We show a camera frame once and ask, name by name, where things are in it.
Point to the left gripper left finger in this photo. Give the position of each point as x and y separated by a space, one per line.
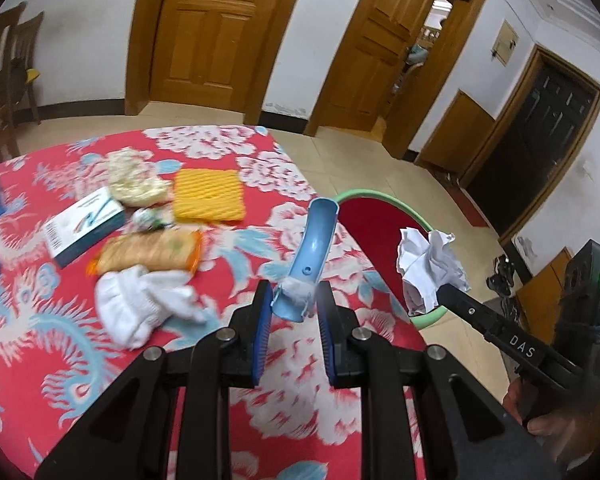
252 325

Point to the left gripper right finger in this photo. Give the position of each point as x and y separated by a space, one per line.
342 363

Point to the blue plastic curved piece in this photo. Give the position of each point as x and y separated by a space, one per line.
294 295

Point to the orange snack bag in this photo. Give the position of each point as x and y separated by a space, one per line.
162 250

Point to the white paper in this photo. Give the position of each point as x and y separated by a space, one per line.
425 263

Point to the white cloth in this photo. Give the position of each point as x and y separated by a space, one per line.
132 303

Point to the right hand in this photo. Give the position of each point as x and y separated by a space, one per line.
568 436

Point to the black shoes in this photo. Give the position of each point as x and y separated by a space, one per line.
502 279

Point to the red basin green rim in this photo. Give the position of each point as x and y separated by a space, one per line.
375 220

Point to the small green white wrapper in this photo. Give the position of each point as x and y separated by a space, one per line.
147 220

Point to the yellow knitted cloth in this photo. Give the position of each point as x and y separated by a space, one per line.
208 195

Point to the red floral tablecloth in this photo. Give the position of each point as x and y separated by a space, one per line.
65 333

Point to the red door mat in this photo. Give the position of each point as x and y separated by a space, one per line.
466 207

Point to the cream crumpled plastic bag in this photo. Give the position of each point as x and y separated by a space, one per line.
133 181

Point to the white teal box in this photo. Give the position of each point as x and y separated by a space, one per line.
82 225

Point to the wooden low cabinet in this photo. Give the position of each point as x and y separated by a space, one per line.
458 137

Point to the open wooden door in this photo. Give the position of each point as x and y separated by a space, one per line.
365 81

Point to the dark entrance door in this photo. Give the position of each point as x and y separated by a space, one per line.
537 136

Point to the closed wooden door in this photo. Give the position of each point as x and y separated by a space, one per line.
215 53

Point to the wooden chair yellow seat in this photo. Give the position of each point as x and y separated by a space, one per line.
24 73

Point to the wooden cupboard near wall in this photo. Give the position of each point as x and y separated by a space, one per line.
539 298

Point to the wall electrical box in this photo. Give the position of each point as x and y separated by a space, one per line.
505 43

